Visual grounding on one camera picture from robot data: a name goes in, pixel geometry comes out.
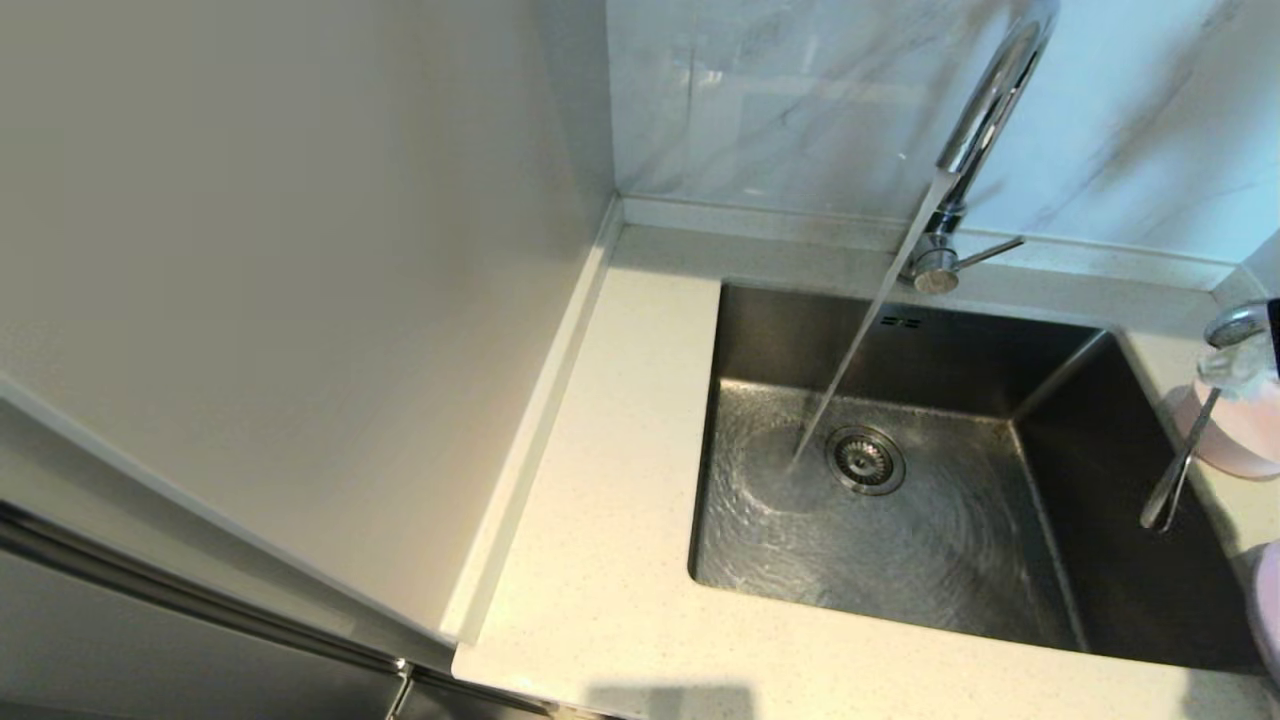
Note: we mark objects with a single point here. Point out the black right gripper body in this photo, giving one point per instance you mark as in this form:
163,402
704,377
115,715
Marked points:
1275,325

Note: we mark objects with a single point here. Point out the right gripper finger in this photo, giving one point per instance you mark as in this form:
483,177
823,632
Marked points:
1245,388
1250,358

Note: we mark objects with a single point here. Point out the pink bowl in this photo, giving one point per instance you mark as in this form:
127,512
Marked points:
1235,440

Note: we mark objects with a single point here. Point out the metal spoon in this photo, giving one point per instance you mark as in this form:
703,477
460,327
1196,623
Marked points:
1180,470

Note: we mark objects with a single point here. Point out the lilac plate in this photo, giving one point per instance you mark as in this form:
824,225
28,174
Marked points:
1268,610

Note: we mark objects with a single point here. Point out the chrome gooseneck faucet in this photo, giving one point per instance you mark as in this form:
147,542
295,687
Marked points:
935,268

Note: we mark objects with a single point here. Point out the stainless steel sink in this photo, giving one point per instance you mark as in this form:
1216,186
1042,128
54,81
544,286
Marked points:
950,560

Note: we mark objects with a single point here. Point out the round metal drain strainer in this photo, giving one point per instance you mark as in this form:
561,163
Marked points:
864,460

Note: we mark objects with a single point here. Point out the running water stream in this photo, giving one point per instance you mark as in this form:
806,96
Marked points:
859,340

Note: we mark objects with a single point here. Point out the white tall cabinet panel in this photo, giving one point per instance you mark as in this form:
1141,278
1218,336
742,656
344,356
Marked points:
300,250

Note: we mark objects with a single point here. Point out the grey appliance front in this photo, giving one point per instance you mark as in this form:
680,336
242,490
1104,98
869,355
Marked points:
150,650

